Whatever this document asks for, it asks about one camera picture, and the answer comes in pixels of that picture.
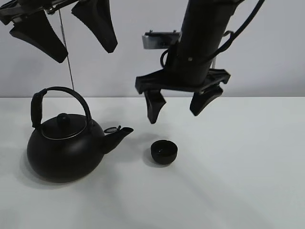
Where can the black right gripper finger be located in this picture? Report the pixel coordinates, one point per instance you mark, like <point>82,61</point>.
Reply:
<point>202,99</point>
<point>154,101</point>

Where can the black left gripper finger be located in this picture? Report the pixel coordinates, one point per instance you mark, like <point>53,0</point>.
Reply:
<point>36,30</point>
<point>96,15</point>

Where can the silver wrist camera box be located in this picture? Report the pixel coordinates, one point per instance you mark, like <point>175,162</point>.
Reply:
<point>159,40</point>

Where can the small black teacup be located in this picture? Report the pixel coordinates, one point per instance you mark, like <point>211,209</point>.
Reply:
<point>164,152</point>

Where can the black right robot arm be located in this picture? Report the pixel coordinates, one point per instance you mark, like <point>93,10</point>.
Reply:
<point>187,67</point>

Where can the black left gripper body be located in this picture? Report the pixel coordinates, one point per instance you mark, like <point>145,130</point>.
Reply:
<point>18,8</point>

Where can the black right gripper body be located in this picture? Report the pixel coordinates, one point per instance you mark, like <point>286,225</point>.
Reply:
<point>165,80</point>

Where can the black teapot with handle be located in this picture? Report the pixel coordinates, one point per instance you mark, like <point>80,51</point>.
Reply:
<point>68,147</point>

